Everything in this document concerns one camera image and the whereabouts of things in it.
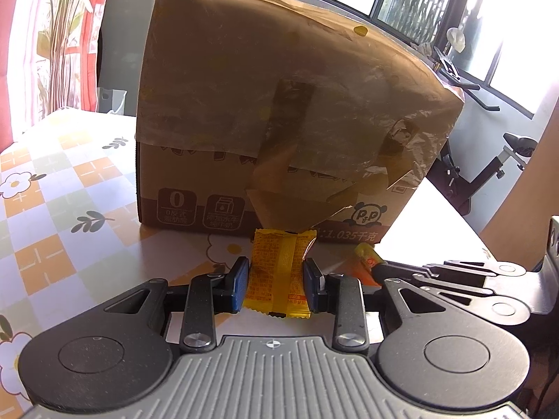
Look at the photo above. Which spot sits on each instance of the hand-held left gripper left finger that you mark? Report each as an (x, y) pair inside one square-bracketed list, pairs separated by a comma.
[(240, 286)]

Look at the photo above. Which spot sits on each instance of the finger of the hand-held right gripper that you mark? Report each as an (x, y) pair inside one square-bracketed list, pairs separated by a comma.
[(458, 268), (480, 301)]

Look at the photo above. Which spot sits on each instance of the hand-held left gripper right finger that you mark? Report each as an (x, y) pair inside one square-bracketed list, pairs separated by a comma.
[(311, 286)]

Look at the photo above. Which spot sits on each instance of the small yellow snack packet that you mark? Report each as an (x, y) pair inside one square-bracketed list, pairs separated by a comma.
[(275, 270)]

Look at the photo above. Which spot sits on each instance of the orange yellow-ended snack packet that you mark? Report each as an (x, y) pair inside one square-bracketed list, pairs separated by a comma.
[(364, 270)]

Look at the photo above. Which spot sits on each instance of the black exercise bike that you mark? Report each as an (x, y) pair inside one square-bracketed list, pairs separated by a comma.
[(454, 183)]

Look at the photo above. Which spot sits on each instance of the checkered floral tablecloth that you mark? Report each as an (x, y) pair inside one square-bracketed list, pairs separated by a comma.
[(65, 235)]

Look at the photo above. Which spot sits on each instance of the taped brown cardboard box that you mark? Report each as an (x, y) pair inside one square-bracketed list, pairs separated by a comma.
[(240, 74)]

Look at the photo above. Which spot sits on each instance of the beige rag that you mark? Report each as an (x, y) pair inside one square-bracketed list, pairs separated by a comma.
[(422, 47)]

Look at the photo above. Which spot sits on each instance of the white round object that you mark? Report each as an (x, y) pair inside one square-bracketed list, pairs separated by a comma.
[(456, 39)]

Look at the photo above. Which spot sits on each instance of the printed backdrop cloth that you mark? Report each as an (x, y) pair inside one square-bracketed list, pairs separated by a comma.
[(65, 52)]

